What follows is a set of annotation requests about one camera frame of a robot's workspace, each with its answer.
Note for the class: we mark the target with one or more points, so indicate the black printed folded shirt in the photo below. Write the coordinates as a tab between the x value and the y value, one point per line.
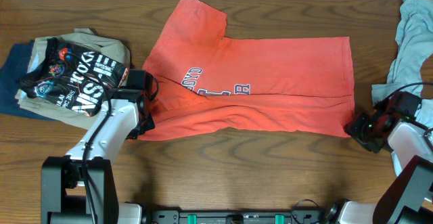
73	77

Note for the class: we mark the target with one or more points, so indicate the navy folded garment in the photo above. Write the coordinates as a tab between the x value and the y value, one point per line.
14	67

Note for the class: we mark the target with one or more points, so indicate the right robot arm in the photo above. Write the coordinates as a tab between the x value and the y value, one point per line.
403	200

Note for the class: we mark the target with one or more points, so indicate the beige folded garment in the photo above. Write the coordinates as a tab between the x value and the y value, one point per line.
111	48

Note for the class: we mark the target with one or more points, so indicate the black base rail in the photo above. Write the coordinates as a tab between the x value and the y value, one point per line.
305	211

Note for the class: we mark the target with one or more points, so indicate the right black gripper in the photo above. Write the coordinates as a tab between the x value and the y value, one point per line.
359	133

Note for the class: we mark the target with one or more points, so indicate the grey t-shirt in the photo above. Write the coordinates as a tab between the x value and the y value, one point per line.
414	40

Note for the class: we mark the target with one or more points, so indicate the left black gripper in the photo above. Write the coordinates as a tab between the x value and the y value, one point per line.
147	124

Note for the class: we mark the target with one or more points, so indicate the red printed t-shirt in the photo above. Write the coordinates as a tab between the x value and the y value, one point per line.
208	82

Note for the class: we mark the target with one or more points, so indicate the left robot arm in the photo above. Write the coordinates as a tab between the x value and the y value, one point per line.
79	187

